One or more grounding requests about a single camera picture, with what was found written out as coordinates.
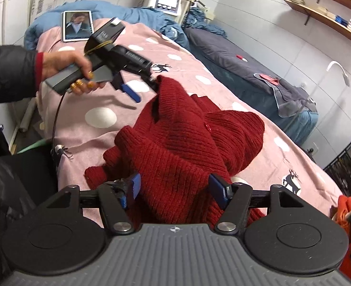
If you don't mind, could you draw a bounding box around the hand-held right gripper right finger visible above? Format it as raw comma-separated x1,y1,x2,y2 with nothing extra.
208,173,306,233

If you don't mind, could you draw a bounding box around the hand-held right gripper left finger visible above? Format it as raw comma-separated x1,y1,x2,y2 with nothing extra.
41,173,142,235

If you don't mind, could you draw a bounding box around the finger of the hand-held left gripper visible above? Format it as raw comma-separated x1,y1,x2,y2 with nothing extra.
140,72,161,93
112,73,142,104

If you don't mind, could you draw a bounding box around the red knit sweater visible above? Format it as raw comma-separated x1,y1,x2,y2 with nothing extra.
84,74,266,229

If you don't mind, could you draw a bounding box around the person's left hand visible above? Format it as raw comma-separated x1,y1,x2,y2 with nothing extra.
41,50,107,95

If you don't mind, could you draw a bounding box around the pink dotted bed sheet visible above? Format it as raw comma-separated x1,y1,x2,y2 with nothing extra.
34,21,344,233

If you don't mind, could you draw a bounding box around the blue duvet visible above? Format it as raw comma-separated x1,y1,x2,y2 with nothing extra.
23,0,191,51

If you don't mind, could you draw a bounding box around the tablet with picture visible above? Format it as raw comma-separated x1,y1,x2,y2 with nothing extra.
62,10,92,42

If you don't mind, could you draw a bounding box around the crumpled blue cloth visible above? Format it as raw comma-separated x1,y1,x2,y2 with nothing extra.
182,7,227,38

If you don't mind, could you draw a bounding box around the red cloth piece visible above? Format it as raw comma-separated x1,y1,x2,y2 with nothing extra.
259,73,280,86

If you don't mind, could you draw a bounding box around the grey cloth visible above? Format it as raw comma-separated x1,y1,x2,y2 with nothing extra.
254,72,318,118

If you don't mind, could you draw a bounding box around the orange garment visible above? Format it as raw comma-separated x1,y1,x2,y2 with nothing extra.
331,194,351,281

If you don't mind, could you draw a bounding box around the black metal rack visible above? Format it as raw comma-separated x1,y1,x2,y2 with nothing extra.
324,133,351,198

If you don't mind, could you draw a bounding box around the white gooseneck lamp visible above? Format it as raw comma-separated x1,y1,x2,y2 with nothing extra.
325,61,351,87

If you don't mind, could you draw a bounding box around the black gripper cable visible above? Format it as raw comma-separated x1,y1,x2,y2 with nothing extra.
51,91,67,155

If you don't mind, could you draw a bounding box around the wall poster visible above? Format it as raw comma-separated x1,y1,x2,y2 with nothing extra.
29,0,58,28

